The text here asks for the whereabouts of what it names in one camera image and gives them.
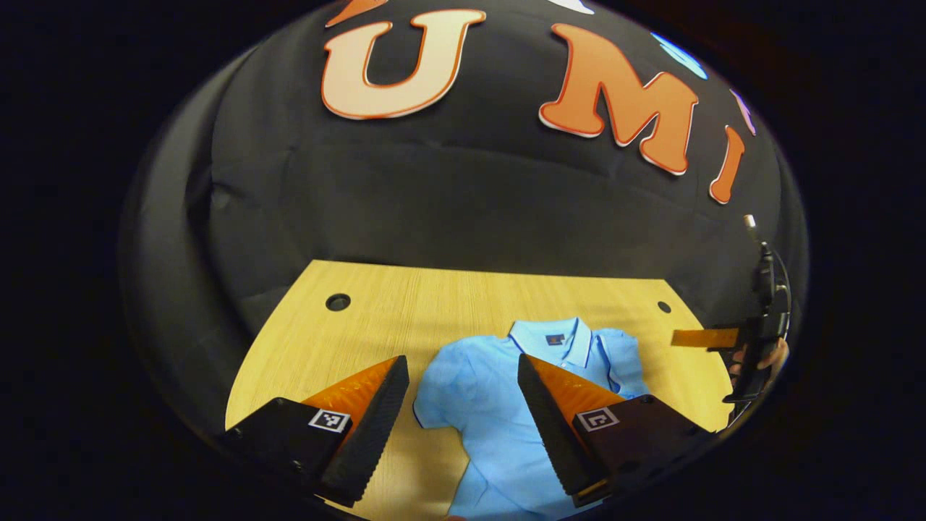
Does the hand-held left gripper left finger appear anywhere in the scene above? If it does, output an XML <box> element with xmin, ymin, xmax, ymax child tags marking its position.
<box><xmin>221</xmin><ymin>355</ymin><xmax>411</xmax><ymax>509</ymax></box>

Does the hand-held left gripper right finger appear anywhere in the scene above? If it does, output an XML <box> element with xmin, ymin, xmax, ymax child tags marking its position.
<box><xmin>517</xmin><ymin>353</ymin><xmax>724</xmax><ymax>509</ymax></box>

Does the light blue polo T-shirt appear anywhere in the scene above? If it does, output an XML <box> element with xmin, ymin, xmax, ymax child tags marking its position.
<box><xmin>412</xmin><ymin>316</ymin><xmax>652</xmax><ymax>521</ymax></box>

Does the black backdrop cloth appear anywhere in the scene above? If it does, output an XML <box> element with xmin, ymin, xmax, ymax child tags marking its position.
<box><xmin>119</xmin><ymin>0</ymin><xmax>810</xmax><ymax>435</ymax></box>

